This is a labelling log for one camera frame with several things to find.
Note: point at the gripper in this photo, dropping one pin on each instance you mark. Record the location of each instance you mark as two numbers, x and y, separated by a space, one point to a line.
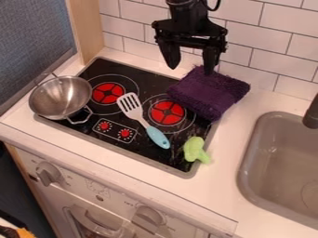
190 31

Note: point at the violet cloth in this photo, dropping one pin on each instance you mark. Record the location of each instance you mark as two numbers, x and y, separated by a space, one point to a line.
209 93

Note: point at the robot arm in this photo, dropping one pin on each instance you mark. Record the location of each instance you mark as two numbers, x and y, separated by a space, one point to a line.
185 10

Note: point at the toy stove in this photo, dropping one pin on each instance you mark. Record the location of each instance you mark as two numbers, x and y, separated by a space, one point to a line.
136 114

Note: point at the white and blue spatula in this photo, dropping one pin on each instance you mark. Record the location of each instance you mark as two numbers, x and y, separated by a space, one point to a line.
140 119

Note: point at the green toy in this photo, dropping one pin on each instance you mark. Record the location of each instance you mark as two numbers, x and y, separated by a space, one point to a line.
194 150

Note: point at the silver pot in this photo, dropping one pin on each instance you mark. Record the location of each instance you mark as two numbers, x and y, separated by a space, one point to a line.
60 97

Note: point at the toy sink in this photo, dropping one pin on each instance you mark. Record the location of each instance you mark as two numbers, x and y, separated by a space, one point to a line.
281 170

